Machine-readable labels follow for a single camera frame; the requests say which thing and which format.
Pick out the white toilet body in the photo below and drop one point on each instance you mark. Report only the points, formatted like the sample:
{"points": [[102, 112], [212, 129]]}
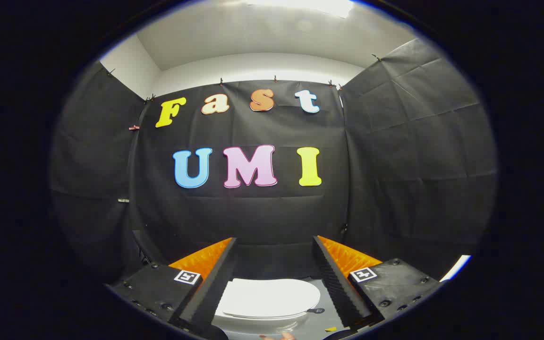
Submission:
{"points": [[253, 327]]}

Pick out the black backdrop cloth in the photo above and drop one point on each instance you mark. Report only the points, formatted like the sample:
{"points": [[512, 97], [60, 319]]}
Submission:
{"points": [[395, 165]]}

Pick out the white toilet lid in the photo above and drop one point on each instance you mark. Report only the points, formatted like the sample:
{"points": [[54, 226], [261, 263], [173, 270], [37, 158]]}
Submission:
{"points": [[267, 297]]}

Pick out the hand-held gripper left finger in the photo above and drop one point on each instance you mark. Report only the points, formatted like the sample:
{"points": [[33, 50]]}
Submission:
{"points": [[215, 288]]}

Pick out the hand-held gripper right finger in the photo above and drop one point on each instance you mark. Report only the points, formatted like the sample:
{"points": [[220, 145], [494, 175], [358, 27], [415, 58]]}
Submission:
{"points": [[335, 288]]}

